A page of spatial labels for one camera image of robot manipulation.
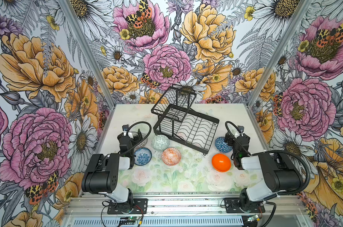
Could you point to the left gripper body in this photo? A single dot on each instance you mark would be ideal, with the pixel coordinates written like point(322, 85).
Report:
point(129, 136)

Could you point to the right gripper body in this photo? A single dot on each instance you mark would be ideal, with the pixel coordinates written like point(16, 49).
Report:
point(236, 138)

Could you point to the maroon patterned white bowl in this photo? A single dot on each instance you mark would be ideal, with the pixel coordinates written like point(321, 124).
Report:
point(141, 141)

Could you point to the blue floral bowl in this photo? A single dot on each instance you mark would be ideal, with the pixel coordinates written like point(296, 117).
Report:
point(142, 156)

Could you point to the black wire dish rack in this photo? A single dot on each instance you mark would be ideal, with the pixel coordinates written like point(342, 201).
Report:
point(180, 123)

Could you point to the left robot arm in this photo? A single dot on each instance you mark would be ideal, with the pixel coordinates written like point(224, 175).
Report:
point(101, 174)

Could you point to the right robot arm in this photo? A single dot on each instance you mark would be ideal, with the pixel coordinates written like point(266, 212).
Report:
point(280, 175)

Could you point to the dark blue patterned bowl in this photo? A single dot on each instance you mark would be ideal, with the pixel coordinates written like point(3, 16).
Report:
point(222, 146)

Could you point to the plain orange bowl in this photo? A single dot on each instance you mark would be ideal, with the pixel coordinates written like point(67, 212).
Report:
point(221, 163)

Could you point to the green patterned bowl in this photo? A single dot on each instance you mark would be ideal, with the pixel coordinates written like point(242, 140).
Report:
point(160, 142)

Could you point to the orange patterned bowl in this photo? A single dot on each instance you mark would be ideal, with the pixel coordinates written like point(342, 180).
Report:
point(171, 156)

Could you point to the green circuit board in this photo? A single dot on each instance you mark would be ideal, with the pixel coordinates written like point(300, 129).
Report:
point(130, 220)

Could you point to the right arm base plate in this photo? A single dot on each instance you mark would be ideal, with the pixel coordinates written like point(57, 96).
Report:
point(235, 205)

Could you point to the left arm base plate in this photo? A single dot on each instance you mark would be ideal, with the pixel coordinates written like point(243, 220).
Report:
point(137, 206)

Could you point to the aluminium front rail frame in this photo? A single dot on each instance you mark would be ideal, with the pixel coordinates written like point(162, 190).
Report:
point(187, 210)

